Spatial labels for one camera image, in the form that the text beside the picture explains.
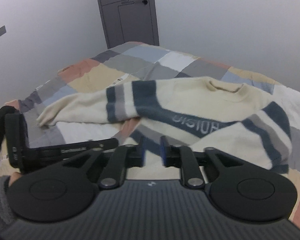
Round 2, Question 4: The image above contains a left hand in grey sleeve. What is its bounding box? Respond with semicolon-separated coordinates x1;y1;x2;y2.
0;172;23;232

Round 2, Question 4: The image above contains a grey door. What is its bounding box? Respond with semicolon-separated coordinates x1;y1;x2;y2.
98;0;159;48

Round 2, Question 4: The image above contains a cream sweater with blue stripes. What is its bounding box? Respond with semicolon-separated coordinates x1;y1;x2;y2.
37;76;292;174

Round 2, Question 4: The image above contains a patchwork bed quilt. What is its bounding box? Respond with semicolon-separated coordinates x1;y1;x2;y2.
7;42;300;228

